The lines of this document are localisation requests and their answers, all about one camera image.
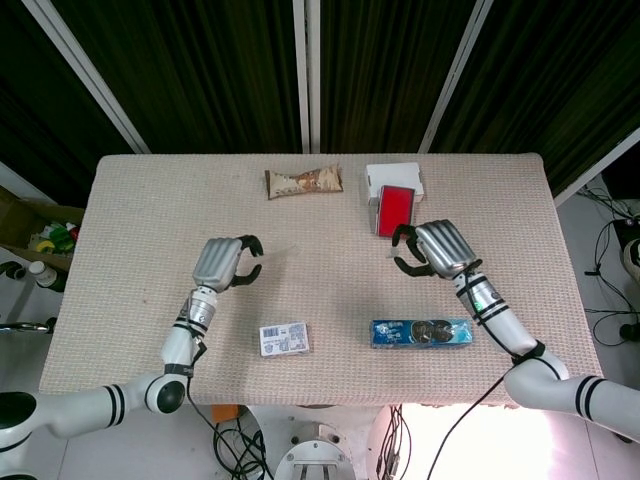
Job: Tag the orange block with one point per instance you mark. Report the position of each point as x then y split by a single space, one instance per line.
225 414

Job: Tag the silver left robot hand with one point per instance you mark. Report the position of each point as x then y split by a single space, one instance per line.
215 262

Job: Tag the white cardboard box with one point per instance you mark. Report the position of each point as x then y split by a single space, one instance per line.
392 175

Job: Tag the beige waffle tablecloth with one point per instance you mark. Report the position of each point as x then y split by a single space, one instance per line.
150 225

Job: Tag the clear glass test tube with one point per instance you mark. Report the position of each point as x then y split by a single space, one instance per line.
280 252

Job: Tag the brown snack packet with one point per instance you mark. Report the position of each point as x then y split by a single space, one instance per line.
302 182

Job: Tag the white partition frame post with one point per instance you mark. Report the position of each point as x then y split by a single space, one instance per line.
306 75
452 80
597 165
85 70

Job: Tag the brown cardboard box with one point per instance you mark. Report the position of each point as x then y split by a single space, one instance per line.
30 220

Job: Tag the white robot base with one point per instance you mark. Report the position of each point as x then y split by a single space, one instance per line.
315 462

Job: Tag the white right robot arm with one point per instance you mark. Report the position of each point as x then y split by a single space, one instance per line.
500 320

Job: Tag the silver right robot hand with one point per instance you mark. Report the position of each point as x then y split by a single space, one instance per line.
445 247

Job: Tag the white blue soap box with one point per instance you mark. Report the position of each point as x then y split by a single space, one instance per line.
284 340

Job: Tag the red ink pad case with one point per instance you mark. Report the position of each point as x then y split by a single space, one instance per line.
395 210

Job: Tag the blue cookie package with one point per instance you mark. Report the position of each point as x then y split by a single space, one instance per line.
420 334

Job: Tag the dark bottle white cap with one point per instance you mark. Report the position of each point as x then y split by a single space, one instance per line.
45 276

